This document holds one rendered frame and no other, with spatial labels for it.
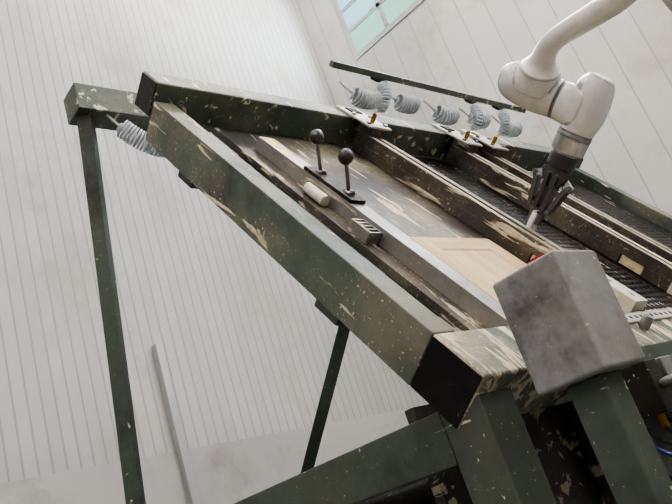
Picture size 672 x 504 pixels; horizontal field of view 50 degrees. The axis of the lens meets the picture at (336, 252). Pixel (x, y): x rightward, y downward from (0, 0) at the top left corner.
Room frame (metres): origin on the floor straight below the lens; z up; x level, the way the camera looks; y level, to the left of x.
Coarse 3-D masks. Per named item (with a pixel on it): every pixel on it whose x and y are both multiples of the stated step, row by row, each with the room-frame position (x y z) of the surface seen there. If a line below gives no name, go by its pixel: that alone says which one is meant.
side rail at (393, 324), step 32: (160, 128) 1.60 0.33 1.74; (192, 128) 1.53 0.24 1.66; (192, 160) 1.53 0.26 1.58; (224, 160) 1.44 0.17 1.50; (224, 192) 1.47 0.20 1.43; (256, 192) 1.39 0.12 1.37; (256, 224) 1.41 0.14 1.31; (288, 224) 1.35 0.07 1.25; (320, 224) 1.35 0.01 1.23; (288, 256) 1.37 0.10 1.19; (320, 256) 1.30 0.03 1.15; (352, 256) 1.29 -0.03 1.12; (320, 288) 1.32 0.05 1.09; (352, 288) 1.27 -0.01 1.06; (384, 288) 1.23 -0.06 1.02; (352, 320) 1.28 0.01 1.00; (384, 320) 1.23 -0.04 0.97; (416, 320) 1.18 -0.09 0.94; (384, 352) 1.25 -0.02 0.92; (416, 352) 1.20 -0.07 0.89
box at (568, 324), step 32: (544, 256) 1.00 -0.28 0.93; (576, 256) 1.02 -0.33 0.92; (512, 288) 1.05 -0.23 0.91; (544, 288) 1.01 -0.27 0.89; (576, 288) 1.00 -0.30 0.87; (608, 288) 1.06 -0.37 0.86; (512, 320) 1.06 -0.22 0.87; (544, 320) 1.03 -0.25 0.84; (576, 320) 0.99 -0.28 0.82; (608, 320) 1.03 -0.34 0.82; (544, 352) 1.04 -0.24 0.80; (576, 352) 1.01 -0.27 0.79; (608, 352) 1.00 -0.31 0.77; (640, 352) 1.06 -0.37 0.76; (544, 384) 1.06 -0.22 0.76
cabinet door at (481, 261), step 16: (416, 240) 1.59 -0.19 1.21; (432, 240) 1.63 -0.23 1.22; (448, 240) 1.68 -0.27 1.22; (464, 240) 1.73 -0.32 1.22; (480, 240) 1.78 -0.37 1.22; (448, 256) 1.59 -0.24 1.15; (464, 256) 1.64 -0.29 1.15; (480, 256) 1.68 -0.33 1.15; (496, 256) 1.73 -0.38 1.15; (512, 256) 1.77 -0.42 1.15; (464, 272) 1.54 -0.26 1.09; (480, 272) 1.59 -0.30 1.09; (496, 272) 1.63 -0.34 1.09; (512, 272) 1.68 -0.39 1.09; (480, 288) 1.50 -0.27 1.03
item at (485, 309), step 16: (256, 144) 1.73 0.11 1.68; (272, 160) 1.70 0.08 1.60; (288, 160) 1.66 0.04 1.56; (304, 176) 1.64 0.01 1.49; (336, 208) 1.59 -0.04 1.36; (352, 208) 1.55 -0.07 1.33; (368, 208) 1.58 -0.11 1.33; (384, 224) 1.53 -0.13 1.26; (384, 240) 1.51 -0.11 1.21; (400, 240) 1.49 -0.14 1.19; (400, 256) 1.49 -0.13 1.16; (416, 256) 1.47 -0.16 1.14; (432, 256) 1.48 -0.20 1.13; (416, 272) 1.48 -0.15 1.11; (432, 272) 1.45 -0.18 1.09; (448, 272) 1.44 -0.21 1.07; (448, 288) 1.43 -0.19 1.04; (464, 288) 1.41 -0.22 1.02; (464, 304) 1.42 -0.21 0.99; (480, 304) 1.39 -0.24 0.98; (496, 304) 1.40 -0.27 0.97; (480, 320) 1.40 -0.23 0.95; (496, 320) 1.38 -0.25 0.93
